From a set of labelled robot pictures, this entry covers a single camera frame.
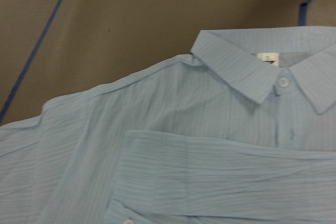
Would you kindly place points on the light blue button shirt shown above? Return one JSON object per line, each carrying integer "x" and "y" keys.
{"x": 241, "y": 130}

